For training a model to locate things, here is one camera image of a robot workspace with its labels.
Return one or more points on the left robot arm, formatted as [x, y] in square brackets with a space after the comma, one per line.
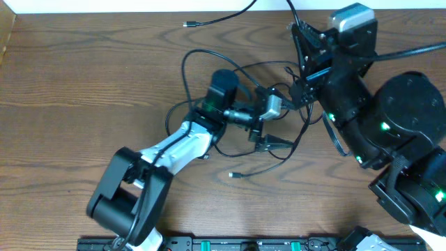
[131, 193]

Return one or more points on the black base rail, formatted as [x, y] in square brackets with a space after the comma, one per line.
[187, 243]

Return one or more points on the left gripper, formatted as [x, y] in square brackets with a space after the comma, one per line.
[257, 136]

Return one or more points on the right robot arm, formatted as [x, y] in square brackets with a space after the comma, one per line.
[396, 130]

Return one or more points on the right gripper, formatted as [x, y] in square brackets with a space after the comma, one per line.
[316, 64]

